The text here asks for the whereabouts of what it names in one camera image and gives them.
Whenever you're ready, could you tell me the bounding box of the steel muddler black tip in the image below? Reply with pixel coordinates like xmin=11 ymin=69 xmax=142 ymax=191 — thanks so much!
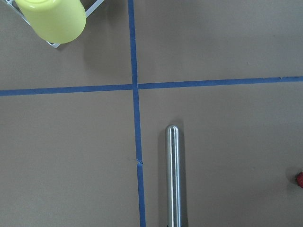
xmin=165 ymin=124 xmax=188 ymax=227

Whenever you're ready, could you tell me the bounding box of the red strawberry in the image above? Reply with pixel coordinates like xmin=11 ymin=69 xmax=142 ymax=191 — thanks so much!
xmin=295 ymin=172 xmax=303 ymax=188

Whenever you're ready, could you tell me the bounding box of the yellow cup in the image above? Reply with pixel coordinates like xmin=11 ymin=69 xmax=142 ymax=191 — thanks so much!
xmin=14 ymin=0 xmax=87 ymax=44

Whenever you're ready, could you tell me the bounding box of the white cup rack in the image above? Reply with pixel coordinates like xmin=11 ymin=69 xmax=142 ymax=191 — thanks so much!
xmin=4 ymin=0 xmax=106 ymax=49

